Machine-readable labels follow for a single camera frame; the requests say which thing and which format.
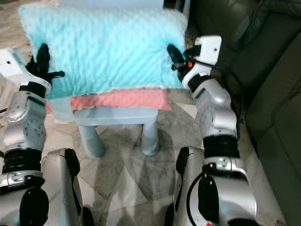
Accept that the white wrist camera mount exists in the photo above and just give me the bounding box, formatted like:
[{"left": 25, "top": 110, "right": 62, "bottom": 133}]
[
  {"left": 183, "top": 35, "right": 222, "bottom": 88},
  {"left": 0, "top": 47, "right": 52, "bottom": 92}
]

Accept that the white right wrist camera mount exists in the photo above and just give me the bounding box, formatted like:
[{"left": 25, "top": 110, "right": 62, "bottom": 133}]
[{"left": 183, "top": 35, "right": 222, "bottom": 88}]

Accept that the green leather sofa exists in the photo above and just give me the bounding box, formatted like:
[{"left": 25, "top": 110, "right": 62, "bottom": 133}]
[{"left": 186, "top": 0, "right": 301, "bottom": 226}]

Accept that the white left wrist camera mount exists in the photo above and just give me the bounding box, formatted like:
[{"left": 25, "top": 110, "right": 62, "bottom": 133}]
[{"left": 0, "top": 47, "right": 52, "bottom": 92}]

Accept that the teal dotted pillow pink edge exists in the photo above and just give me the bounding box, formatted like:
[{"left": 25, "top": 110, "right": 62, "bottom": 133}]
[{"left": 18, "top": 4, "right": 189, "bottom": 112}]

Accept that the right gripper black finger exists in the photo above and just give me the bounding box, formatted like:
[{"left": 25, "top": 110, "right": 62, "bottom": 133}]
[{"left": 167, "top": 44, "right": 186, "bottom": 66}]

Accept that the silver right robot leg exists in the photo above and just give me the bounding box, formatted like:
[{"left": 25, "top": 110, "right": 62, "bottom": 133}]
[{"left": 165, "top": 146, "right": 207, "bottom": 226}]

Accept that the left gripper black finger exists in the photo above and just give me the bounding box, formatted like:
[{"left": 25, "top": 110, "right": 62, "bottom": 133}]
[{"left": 36, "top": 44, "right": 51, "bottom": 71}]

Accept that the light blue plastic child chair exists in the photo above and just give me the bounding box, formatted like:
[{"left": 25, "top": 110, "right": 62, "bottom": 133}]
[{"left": 49, "top": 0, "right": 165, "bottom": 159}]

